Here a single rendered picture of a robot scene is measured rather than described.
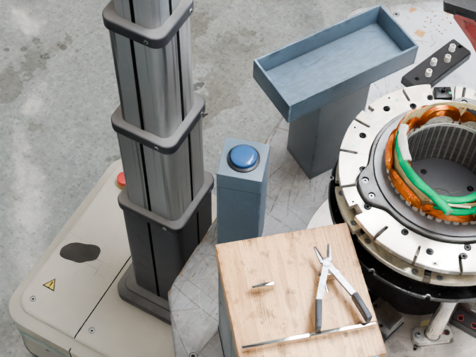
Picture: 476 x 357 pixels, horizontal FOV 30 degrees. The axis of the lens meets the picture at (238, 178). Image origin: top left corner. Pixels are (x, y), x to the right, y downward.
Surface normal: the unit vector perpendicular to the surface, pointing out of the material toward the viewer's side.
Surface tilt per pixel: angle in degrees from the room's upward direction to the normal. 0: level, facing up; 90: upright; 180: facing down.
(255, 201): 90
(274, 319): 0
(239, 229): 90
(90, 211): 0
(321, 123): 90
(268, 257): 0
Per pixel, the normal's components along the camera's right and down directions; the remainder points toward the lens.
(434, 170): 0.01, -0.54
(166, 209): -0.48, 0.73
